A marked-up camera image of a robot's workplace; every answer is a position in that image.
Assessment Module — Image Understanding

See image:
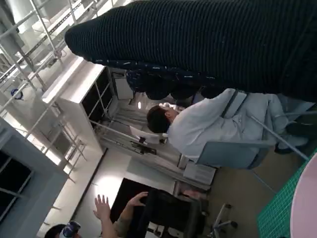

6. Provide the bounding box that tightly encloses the aluminium frame rack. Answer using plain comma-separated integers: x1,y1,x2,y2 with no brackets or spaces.
0,0,87,179

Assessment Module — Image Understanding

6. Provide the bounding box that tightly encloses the blue white round object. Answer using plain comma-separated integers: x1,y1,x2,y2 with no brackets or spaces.
9,88,25,100

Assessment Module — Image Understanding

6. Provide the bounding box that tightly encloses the person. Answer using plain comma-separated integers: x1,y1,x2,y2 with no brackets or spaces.
146,89,314,161
44,220,84,238
93,191,149,238

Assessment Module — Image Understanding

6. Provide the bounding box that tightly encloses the black office chair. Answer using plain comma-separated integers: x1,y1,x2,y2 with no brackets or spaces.
146,188,238,238

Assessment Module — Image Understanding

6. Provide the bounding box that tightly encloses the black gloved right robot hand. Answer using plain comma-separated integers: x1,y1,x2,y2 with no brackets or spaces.
64,0,317,102

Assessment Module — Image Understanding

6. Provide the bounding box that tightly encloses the black desk device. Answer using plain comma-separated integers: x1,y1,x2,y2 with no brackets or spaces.
130,135,159,155

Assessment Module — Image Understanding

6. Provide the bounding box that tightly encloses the pink bowl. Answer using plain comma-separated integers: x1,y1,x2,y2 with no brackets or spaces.
289,152,317,238

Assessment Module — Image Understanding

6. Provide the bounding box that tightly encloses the grey white panel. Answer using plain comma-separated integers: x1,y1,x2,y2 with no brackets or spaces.
113,71,134,100

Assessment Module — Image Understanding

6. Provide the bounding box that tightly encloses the green cutting mat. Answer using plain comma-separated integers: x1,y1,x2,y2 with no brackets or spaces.
256,153,310,238

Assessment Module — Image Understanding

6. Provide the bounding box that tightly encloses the white cabinet with dark panes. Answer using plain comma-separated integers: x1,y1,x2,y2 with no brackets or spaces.
41,56,116,156

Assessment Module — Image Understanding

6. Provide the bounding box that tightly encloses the dark window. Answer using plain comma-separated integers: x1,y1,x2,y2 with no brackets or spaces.
0,148,34,220

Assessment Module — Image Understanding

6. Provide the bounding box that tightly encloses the grey office chair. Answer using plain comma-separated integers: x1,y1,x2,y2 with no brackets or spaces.
178,109,317,172

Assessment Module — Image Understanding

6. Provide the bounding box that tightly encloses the white vented box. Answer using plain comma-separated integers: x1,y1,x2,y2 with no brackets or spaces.
184,161,216,186

